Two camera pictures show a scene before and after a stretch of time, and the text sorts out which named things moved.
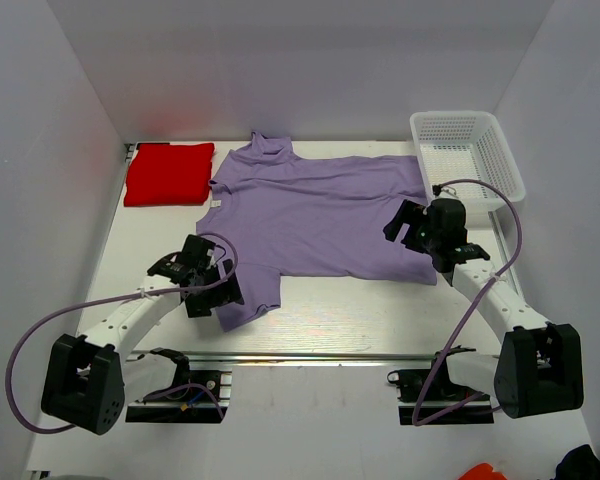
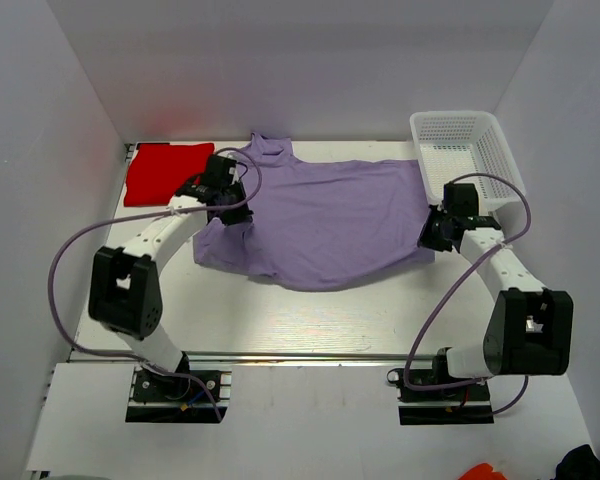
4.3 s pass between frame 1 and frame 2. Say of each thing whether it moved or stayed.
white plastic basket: stayed
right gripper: moved
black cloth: stayed
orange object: stayed
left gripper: moved
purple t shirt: moved
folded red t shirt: stayed
